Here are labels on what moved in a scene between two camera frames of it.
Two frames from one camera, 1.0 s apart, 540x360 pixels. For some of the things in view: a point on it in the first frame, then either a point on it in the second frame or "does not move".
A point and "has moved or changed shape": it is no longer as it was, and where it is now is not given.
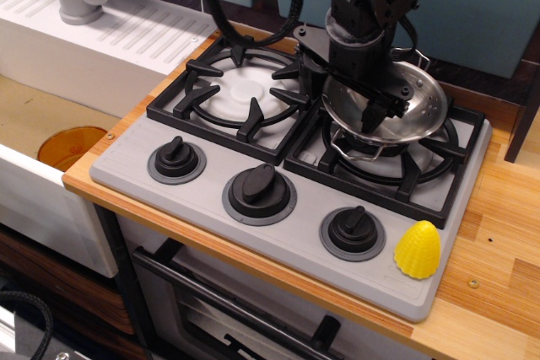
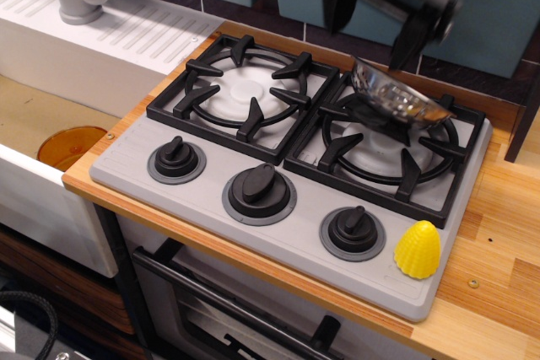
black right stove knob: (353, 233) does not move
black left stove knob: (176, 163) does not move
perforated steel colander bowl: (427, 113) has moved or changed shape
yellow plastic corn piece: (418, 249) does not move
